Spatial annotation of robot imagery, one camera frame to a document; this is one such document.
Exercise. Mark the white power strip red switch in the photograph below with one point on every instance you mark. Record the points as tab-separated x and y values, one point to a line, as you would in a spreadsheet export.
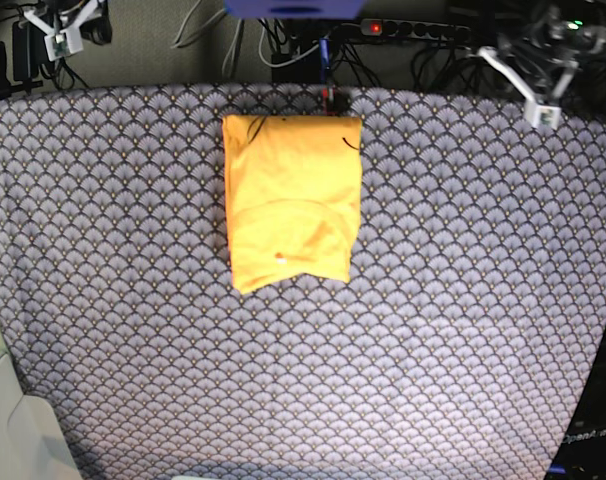
411	29

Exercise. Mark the red black table clamp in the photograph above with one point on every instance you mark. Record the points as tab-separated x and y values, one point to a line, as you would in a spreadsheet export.
336	101

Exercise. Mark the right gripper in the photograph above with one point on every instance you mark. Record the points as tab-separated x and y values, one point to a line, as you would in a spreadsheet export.
96	27

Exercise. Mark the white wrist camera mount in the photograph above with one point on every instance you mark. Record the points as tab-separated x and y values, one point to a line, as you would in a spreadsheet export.
539	110
60	42

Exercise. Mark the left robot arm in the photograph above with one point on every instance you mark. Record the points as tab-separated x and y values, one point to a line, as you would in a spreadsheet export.
546	42

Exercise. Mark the white plastic bin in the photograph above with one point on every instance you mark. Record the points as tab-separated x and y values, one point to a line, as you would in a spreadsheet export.
32	445

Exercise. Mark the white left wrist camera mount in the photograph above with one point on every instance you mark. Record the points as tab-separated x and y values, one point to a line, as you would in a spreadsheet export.
539	110

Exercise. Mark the blue fan-patterned tablecloth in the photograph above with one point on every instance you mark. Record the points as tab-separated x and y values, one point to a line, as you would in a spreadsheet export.
459	349

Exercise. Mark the blue box at top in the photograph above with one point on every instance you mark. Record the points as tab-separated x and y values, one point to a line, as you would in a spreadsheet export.
295	9

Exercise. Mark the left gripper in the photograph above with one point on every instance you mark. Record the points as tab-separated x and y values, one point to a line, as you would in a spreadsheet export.
537	39

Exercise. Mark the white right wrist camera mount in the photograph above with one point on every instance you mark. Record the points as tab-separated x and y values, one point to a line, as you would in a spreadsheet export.
60	42

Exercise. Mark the black OpenArm labelled case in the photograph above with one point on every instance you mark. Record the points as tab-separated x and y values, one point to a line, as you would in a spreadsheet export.
582	453

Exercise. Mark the yellow T-shirt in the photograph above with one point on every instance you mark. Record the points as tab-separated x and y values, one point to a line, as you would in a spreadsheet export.
292	196

